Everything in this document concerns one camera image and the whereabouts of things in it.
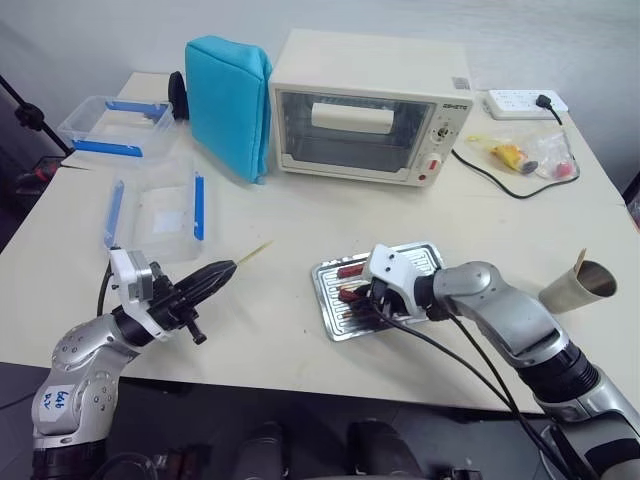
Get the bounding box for clear box with blue clips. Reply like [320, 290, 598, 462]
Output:
[56, 94, 177, 161]

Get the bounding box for blue fabric cover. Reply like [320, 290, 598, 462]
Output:
[184, 35, 274, 187]

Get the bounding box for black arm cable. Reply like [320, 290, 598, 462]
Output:
[370, 295, 556, 480]
[96, 263, 117, 317]
[442, 307, 599, 480]

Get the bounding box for cream toaster oven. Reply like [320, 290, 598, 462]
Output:
[268, 27, 474, 189]

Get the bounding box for black tripod stand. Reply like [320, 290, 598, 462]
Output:
[0, 73, 72, 157]

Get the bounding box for clear lid with blue clips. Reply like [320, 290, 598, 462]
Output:
[101, 158, 217, 265]

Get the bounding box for white power strip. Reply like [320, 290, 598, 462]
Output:
[481, 88, 572, 122]

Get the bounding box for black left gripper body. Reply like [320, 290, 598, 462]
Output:
[146, 272, 209, 347]

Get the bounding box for black round object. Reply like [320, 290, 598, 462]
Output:
[167, 70, 191, 123]

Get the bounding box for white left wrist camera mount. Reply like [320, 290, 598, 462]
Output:
[108, 246, 167, 342]

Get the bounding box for clear plastic bag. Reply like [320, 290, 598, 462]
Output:
[466, 124, 582, 182]

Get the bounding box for black and red equipment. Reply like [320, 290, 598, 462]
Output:
[13, 167, 57, 197]

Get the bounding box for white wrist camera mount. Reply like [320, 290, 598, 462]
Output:
[360, 243, 437, 322]
[108, 246, 167, 342]

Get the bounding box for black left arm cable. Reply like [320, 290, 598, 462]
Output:
[96, 263, 117, 317]

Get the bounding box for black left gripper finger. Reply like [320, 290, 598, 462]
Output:
[180, 268, 236, 310]
[174, 258, 237, 295]

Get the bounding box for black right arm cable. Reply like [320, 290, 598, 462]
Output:
[370, 295, 556, 480]
[442, 307, 599, 480]

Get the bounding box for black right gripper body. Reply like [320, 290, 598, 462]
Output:
[367, 279, 415, 322]

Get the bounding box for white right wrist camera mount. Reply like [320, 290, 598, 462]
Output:
[360, 243, 437, 322]

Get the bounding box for yellow toy food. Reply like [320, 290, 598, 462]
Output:
[490, 143, 525, 165]

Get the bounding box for beige metal cup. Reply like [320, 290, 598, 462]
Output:
[538, 259, 619, 316]

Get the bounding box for dark rounded shape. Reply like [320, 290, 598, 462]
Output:
[233, 421, 292, 480]

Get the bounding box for ribbed metal baking tray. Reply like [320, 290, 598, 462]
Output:
[310, 240, 447, 343]

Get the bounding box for black oven power cable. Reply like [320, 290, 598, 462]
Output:
[451, 93, 577, 201]

